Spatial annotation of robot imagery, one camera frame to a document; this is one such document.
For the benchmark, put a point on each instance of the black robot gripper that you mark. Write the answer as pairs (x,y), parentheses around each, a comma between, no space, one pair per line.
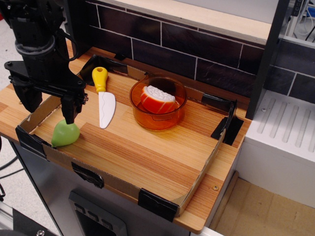
(45,69)

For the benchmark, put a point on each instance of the orange white toy salmon sushi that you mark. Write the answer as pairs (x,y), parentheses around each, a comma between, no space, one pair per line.
(157,101)

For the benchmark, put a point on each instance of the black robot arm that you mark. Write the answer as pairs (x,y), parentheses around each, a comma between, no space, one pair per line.
(34,22)

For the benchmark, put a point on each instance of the cardboard fence with black tape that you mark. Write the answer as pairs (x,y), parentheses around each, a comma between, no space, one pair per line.
(175,169)

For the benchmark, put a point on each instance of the orange transparent plastic pot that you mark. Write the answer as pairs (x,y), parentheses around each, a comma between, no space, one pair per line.
(158,121)

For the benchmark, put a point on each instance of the green toy pear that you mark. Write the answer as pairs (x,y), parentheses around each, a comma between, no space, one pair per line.
(65,134)

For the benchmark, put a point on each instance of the yellow white toy knife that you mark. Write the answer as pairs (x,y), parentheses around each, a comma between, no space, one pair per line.
(106,100)

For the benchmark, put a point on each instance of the grey toy oven panel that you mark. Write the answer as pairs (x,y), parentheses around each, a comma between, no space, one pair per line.
(94,220)

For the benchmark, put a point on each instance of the white toy sink drainboard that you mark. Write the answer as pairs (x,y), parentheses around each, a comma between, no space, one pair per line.
(278,152)

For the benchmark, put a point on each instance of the dark grey vertical post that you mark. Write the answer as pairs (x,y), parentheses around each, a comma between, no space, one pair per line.
(276,34)

